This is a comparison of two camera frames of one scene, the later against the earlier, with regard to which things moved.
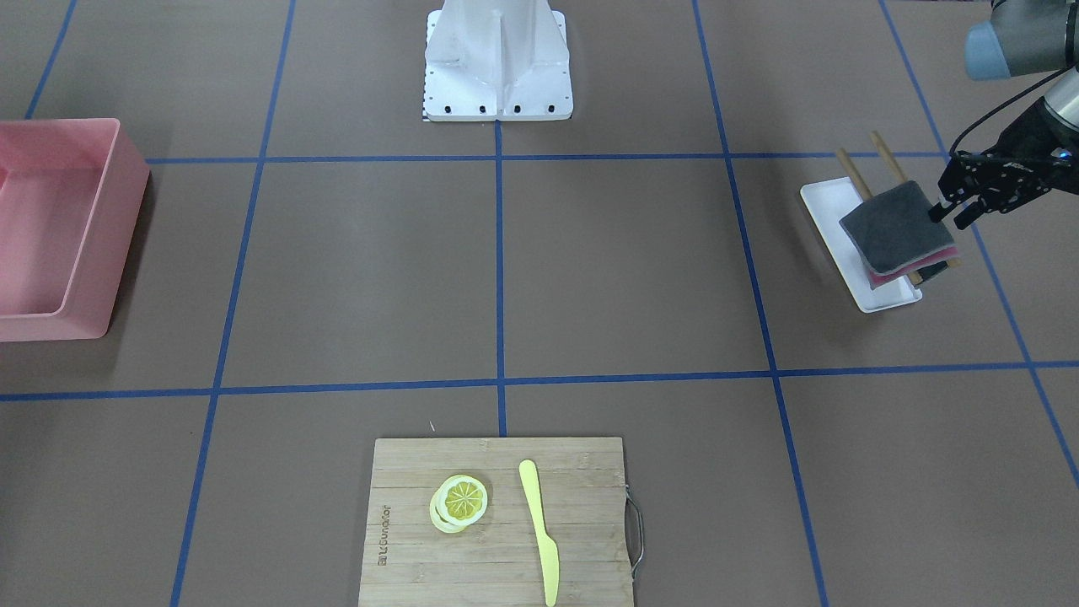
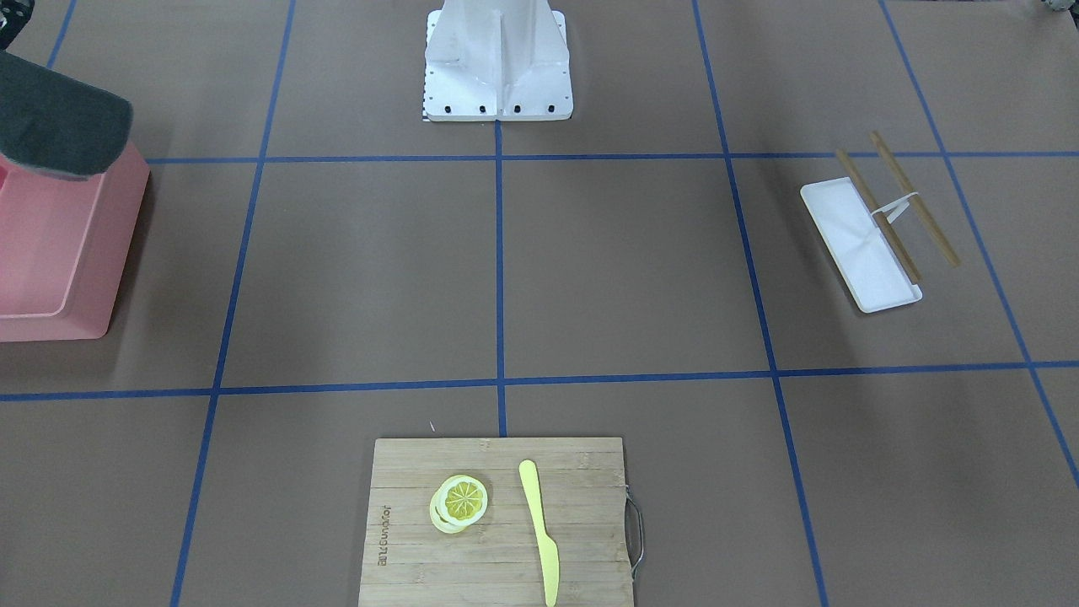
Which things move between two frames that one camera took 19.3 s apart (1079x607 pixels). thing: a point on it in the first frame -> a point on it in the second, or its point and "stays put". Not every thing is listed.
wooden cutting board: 408,561 stays put
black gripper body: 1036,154 -> 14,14
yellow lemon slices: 459,501 stays put
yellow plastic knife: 549,550 stays put
